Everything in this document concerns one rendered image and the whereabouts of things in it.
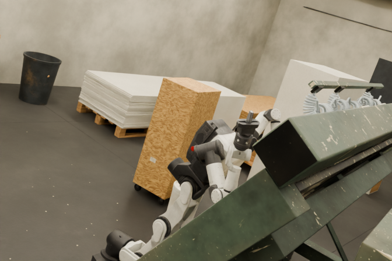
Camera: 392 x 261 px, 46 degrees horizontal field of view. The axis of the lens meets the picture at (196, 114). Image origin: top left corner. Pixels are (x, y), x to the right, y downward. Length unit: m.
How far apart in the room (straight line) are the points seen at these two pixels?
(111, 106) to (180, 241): 5.44
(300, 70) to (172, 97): 1.49
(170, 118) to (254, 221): 3.67
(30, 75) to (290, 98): 3.57
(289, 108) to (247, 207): 4.31
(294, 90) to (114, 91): 2.53
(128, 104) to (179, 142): 1.79
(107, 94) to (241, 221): 5.62
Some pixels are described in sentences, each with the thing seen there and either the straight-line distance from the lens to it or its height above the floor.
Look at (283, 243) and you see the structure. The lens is 1.04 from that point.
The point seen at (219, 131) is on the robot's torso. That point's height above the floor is 1.38.
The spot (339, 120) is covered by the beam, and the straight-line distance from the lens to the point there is 1.12.
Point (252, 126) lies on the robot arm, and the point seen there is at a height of 1.57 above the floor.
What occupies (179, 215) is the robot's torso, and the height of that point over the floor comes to 0.76.
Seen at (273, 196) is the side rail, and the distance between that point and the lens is 0.90.
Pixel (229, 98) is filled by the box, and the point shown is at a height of 0.91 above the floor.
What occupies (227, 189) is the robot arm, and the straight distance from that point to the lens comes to 2.48.
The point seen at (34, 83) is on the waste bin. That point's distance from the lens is 6.76.
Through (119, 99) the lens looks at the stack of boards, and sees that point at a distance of 6.29.
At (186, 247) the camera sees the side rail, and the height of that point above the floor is 1.60.
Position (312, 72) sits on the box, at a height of 1.70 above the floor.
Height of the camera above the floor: 2.11
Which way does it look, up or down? 14 degrees down
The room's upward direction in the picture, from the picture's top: 18 degrees clockwise
